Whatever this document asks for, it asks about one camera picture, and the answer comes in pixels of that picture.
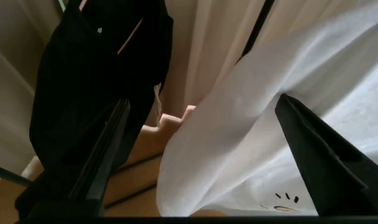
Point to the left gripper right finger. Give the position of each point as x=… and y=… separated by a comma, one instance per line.
x=338, y=186

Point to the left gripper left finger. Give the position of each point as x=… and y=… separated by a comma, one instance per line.
x=58, y=196

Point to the white garment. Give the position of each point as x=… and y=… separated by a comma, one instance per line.
x=232, y=140

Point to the black shorts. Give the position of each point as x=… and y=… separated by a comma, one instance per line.
x=77, y=77

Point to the black clothes rack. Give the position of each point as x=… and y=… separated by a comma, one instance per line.
x=257, y=28

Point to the beige curtain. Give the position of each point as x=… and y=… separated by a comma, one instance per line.
x=204, y=46

